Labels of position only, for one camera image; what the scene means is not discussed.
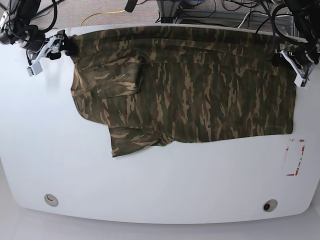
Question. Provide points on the red tape rectangle marking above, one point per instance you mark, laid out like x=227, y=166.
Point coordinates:
x=293, y=156

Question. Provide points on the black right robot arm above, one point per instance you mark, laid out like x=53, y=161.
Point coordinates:
x=16, y=28

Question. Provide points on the left table cable grommet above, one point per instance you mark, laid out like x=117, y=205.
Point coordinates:
x=51, y=200

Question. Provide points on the aluminium frame stand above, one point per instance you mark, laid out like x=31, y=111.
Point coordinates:
x=176, y=11

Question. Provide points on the table cable grommet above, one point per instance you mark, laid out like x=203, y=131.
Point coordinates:
x=51, y=200
x=270, y=205

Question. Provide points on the camouflage T-shirt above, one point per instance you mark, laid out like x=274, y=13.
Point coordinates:
x=155, y=85

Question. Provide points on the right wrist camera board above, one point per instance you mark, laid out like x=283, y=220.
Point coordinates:
x=34, y=69

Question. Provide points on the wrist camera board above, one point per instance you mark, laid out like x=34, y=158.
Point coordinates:
x=301, y=82
x=34, y=69

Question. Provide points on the right table cable grommet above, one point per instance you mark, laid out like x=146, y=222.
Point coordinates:
x=270, y=205

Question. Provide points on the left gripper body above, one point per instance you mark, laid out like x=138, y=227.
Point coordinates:
x=303, y=61

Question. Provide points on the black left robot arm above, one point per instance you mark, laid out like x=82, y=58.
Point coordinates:
x=306, y=19

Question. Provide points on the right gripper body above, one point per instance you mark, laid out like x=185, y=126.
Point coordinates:
x=30, y=38

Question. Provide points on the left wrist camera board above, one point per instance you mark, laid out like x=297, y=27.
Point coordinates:
x=301, y=82

